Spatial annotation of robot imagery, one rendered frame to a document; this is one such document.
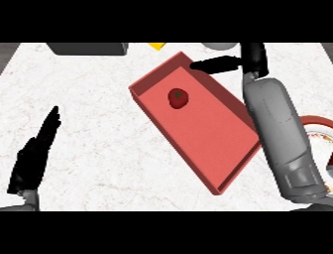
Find yellow object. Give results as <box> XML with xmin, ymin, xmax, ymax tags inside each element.
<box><xmin>147</xmin><ymin>42</ymin><xmax>168</xmax><ymax>52</ymax></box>

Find grey round object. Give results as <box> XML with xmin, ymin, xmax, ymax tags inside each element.
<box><xmin>200</xmin><ymin>42</ymin><xmax>240</xmax><ymax>52</ymax></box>

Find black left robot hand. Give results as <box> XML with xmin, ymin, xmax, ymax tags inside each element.
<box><xmin>5</xmin><ymin>105</ymin><xmax>63</xmax><ymax>195</ymax></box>

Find white plate with red rim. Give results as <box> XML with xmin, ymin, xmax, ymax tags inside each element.
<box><xmin>298</xmin><ymin>114</ymin><xmax>333</xmax><ymax>199</ymax></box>

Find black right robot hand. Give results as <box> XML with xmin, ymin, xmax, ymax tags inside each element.
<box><xmin>188</xmin><ymin>42</ymin><xmax>270</xmax><ymax>79</ymax></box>

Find red cardboard box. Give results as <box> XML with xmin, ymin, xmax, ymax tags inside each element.
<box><xmin>128</xmin><ymin>51</ymin><xmax>262</xmax><ymax>196</ymax></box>

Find dark grey block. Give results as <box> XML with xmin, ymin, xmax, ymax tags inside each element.
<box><xmin>45</xmin><ymin>42</ymin><xmax>129</xmax><ymax>57</ymax></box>

